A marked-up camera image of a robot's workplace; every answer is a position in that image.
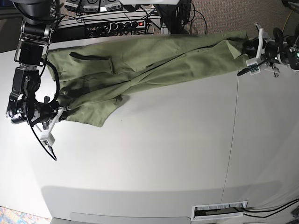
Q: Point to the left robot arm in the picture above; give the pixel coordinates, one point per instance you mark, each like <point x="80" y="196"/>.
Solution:
<point x="288" y="50"/>

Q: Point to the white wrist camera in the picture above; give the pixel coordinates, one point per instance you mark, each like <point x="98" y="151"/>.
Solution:
<point x="47" y="139"/>
<point x="252" y="66"/>

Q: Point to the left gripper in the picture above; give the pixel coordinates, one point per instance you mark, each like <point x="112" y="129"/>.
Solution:
<point x="263" y="48"/>

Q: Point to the green T-shirt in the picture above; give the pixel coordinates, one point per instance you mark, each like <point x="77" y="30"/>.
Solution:
<point x="94" y="78"/>

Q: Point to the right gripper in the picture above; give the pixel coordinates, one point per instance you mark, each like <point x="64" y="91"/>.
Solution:
<point x="42" y="116"/>

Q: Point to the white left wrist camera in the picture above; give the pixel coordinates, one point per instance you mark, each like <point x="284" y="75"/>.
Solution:
<point x="252" y="66"/>

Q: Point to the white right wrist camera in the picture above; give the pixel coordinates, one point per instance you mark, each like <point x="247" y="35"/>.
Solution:
<point x="47" y="139"/>

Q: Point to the table cable grommet slot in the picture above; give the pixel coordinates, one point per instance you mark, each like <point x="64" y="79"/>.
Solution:
<point x="218" y="211"/>

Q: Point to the black power strip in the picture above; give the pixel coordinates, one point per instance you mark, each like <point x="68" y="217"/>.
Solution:
<point x="121" y="25"/>

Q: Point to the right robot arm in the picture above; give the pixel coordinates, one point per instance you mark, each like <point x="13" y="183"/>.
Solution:
<point x="40" y="18"/>

